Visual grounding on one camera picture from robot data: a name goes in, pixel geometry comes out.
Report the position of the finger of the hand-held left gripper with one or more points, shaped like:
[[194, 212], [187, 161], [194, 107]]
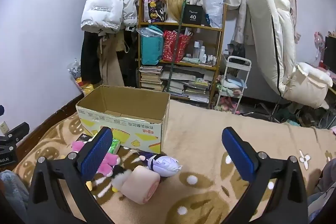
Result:
[[19, 129]]

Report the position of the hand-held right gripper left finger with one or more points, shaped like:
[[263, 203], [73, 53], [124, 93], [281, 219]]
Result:
[[95, 153]]

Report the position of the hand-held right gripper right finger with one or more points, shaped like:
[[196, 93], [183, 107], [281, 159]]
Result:
[[239, 155]]

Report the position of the pink plush toy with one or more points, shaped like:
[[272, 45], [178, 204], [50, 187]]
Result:
[[110, 161]]

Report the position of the green can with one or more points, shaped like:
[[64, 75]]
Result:
[[114, 145]]

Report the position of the printed cardboard box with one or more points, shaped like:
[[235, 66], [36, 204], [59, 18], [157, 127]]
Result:
[[136, 132]]

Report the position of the pink roll cake plush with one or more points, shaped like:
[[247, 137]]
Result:
[[139, 184]]

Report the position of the purple-haired plush doll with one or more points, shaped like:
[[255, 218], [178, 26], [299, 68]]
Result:
[[162, 165]]

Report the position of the small black box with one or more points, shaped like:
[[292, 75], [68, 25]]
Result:
[[84, 138]]

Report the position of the small yellow plush item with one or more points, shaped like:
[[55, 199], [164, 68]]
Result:
[[89, 185]]

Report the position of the person's grey clothing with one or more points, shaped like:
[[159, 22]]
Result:
[[13, 192], [325, 187]]

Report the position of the beige patterned blanket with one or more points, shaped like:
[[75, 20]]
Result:
[[204, 129]]

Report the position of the plastic bag of snacks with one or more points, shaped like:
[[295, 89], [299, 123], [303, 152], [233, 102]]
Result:
[[76, 74]]

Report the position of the pile of books and papers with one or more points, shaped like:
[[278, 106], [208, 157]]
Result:
[[189, 85]]

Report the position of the beige coat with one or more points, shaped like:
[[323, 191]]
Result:
[[110, 66]]

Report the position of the black coat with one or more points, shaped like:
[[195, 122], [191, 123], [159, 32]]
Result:
[[89, 61]]

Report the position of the stack of old books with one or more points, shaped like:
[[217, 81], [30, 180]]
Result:
[[151, 78]]

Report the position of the white trolley cart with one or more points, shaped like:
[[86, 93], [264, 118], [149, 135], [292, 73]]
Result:
[[237, 58]]

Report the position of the black hanging garment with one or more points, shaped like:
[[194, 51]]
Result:
[[131, 56]]

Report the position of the row of cosmetic bottles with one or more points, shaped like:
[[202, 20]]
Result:
[[202, 53]]

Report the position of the teal bag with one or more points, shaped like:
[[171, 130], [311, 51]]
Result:
[[151, 48]]

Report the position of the red gift bag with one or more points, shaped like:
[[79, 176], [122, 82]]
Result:
[[174, 47]]

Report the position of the green pole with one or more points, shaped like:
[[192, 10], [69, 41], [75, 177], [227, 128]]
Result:
[[178, 37]]

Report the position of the wooden shelf rack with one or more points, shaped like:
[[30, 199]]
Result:
[[194, 26]]

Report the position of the black monitor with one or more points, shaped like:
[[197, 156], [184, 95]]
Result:
[[330, 53]]

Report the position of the pink desk fan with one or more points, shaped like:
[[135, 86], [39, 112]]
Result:
[[319, 41]]

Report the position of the black square box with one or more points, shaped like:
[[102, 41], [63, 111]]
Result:
[[193, 15]]

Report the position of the clear plastic bag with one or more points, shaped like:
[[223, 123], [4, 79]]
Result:
[[214, 7]]

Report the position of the purple printed bag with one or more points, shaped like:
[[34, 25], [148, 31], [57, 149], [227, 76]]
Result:
[[155, 3]]

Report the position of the blonde wig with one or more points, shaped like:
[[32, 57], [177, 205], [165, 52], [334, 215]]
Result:
[[174, 6]]

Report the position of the white wall socket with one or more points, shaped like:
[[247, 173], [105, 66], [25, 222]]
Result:
[[3, 128]]

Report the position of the dark wooden bed frame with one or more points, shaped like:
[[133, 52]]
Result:
[[50, 116]]

